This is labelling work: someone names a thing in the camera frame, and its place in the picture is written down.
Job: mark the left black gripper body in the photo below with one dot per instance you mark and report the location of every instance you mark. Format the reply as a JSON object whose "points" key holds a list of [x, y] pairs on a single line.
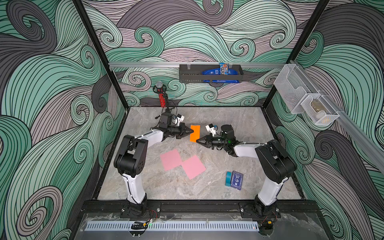
{"points": [[175, 130]]}

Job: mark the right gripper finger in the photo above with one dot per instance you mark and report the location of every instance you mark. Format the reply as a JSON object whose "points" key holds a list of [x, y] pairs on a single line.
{"points": [[204, 143], [207, 138]]}

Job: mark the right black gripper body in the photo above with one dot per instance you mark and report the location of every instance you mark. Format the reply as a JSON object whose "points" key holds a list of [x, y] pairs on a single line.
{"points": [[217, 141]]}

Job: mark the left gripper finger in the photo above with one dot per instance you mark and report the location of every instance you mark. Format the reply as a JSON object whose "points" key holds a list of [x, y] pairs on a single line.
{"points": [[187, 130], [183, 134]]}

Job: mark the orange square paper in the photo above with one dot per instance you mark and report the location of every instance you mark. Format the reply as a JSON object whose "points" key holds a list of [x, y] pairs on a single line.
{"points": [[196, 133]]}

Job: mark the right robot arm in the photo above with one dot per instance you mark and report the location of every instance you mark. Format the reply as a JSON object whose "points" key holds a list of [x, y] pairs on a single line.
{"points": [[274, 159]]}

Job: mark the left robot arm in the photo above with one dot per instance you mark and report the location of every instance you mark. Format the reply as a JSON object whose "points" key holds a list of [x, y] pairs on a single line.
{"points": [[131, 157]]}

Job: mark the right pink paper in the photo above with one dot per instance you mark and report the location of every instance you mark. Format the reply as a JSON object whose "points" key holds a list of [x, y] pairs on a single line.
{"points": [[193, 167]]}

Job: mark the pink paper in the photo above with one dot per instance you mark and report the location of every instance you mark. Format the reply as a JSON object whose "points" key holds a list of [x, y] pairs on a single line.
{"points": [[193, 167], [171, 160]]}

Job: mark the left pink paper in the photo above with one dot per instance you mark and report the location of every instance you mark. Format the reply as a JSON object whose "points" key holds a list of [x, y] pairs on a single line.
{"points": [[171, 160]]}

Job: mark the blue card box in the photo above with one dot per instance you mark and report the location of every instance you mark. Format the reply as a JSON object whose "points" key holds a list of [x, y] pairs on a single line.
{"points": [[236, 180]]}

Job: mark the microphone on tripod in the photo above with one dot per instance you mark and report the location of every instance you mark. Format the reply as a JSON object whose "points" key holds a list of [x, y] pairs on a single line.
{"points": [[160, 89]]}

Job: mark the blue snack packet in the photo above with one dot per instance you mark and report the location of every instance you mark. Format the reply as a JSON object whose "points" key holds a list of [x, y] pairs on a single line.
{"points": [[222, 70]]}

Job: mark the large clear plastic bin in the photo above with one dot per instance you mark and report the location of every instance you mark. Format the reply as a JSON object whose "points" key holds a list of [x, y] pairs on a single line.
{"points": [[291, 87]]}

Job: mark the small clear plastic bin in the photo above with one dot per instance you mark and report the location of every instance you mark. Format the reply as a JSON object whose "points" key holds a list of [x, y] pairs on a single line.
{"points": [[319, 110]]}

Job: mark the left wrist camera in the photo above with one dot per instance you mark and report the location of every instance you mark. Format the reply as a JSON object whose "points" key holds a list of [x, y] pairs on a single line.
{"points": [[179, 119]]}

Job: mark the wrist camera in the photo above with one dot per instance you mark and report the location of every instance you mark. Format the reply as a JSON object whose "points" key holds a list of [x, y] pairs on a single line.
{"points": [[212, 129], [179, 119]]}

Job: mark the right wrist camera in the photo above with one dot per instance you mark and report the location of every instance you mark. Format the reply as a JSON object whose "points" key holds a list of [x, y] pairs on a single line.
{"points": [[212, 129]]}

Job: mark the black wall shelf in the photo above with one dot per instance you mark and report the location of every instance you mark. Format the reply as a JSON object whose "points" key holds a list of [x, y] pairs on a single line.
{"points": [[193, 73]]}

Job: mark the aluminium rail back wall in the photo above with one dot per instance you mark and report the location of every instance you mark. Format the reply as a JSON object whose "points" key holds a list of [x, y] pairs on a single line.
{"points": [[177, 64]]}

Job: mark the aluminium rail wall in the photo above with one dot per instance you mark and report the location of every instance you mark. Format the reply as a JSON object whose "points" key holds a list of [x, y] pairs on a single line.
{"points": [[177, 64], [372, 151]]}

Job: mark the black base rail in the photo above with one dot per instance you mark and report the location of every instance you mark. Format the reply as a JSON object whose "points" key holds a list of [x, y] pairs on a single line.
{"points": [[197, 206]]}

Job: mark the white slotted cable duct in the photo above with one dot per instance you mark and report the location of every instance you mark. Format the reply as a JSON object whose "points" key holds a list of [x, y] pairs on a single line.
{"points": [[205, 226]]}

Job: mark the aluminium rail right wall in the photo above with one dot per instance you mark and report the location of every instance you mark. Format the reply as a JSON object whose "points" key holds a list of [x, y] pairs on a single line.
{"points": [[372, 151]]}

